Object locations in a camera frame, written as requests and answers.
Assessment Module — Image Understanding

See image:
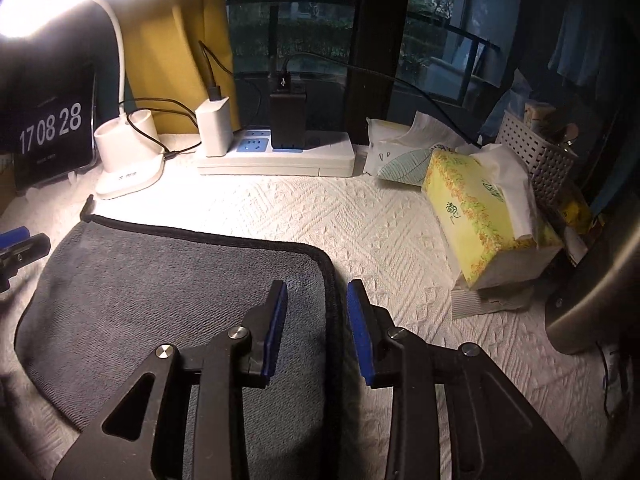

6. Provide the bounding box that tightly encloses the black charger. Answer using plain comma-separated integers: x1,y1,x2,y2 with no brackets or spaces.
270,74,307,151

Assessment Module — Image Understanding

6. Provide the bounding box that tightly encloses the yellow curtain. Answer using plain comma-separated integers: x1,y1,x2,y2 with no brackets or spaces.
121,0,236,136

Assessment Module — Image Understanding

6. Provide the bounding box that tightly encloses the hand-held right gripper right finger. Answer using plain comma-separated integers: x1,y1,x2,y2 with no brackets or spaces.
346,280,582,480

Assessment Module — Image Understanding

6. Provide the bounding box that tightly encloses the grey towel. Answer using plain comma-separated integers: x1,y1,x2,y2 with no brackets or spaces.
14,195,344,480

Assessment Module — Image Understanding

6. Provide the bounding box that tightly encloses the tablet with clock display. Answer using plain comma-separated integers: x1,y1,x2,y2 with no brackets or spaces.
0,62,99,192

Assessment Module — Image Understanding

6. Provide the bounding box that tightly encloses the white charger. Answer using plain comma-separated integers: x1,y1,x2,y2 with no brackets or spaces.
195,96,235,157

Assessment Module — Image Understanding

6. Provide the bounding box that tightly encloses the white textured table cloth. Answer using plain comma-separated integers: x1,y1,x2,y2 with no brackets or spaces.
0,132,616,480

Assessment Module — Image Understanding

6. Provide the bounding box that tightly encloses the white plastic basket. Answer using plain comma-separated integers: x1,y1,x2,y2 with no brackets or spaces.
495,110,580,208

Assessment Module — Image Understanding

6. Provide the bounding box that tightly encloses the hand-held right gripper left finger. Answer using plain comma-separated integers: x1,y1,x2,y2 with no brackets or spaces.
51,280,289,480

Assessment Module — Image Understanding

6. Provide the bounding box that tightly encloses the leaf print tissue pack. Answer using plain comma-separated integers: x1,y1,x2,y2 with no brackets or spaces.
363,111,481,187

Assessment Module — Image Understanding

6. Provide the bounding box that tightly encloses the white power strip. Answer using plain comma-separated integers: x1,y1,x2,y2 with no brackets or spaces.
196,128,356,177

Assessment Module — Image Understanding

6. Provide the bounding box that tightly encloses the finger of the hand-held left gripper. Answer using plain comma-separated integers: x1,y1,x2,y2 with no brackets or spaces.
0,227,52,293

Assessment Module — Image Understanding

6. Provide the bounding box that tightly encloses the yellow tissue pack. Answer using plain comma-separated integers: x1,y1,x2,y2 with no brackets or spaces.
421,143,564,291

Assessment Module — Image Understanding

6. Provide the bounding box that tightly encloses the black cable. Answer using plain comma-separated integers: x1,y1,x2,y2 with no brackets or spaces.
198,40,264,128
118,97,203,162

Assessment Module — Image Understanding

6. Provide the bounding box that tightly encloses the white desk lamp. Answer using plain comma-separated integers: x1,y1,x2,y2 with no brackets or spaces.
0,0,173,198

